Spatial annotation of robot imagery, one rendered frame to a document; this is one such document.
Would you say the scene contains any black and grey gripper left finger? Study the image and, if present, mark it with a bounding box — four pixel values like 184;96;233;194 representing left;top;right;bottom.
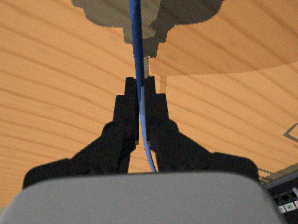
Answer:
22;77;139;190

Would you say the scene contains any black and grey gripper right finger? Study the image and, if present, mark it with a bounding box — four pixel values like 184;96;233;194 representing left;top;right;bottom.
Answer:
144;76;260;182

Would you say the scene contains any blue cable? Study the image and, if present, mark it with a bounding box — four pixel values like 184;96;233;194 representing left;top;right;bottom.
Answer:
129;0;157;172

